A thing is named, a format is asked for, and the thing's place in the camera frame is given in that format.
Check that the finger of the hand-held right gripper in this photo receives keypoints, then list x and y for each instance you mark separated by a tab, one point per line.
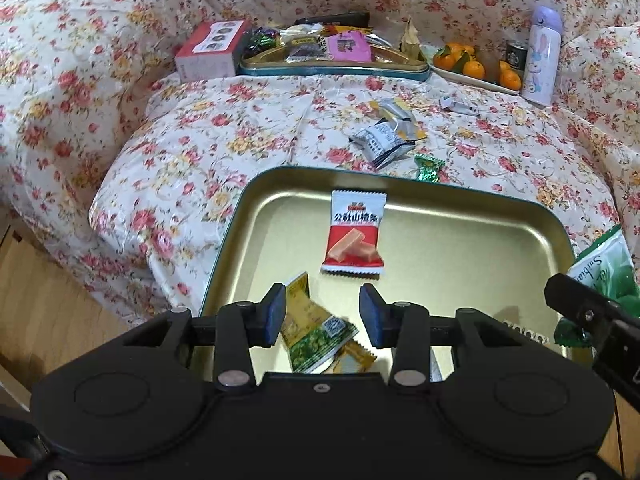
580	305

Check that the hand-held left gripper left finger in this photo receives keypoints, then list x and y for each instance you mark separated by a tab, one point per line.
272	312

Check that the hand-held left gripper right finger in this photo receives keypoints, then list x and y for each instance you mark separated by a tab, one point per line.
371	316

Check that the yellow green pea packet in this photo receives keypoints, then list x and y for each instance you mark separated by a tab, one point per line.
310	330

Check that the golden candy packet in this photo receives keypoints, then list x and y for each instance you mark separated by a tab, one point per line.
356	357

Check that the green snack bag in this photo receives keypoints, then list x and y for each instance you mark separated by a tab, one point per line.
615	265

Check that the red snack packet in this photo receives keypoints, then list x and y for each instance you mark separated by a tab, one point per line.
352	240

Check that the gold tin tray teal rim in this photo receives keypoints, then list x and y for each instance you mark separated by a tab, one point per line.
450	240

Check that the silver yellow snack packet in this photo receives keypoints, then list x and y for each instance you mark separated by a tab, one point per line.
395	110

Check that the teal tin full of snacks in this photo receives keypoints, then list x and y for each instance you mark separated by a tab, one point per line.
330	69

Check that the green candy wrapper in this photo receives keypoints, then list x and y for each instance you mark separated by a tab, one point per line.
430	167

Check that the grey black-print snack packet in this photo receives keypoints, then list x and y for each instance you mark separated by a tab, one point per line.
380	142

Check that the small white candy wrapper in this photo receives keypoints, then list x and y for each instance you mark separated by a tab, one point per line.
457	106

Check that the pale rectangular fruit plate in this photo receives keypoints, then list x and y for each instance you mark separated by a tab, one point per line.
475	82

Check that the purple rabbit thermos bottle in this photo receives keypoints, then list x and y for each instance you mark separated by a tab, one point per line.
540	60

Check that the dark coffee can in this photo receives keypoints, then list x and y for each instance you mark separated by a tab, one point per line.
517	57

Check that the brown kiwi fruit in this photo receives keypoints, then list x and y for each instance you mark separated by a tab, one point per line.
492	65

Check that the plate of oranges and kiwi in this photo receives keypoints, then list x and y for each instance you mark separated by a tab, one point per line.
472	66

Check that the red cardboard box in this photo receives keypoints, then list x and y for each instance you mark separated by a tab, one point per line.
207	52

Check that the heap of assorted snack packets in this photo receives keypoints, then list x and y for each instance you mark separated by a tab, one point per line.
295	42

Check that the pink snack packet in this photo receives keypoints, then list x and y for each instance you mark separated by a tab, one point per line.
346	46

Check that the brown paper bag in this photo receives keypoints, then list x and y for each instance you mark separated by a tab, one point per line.
411	37

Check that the black remote control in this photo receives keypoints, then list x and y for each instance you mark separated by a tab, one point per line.
332	19

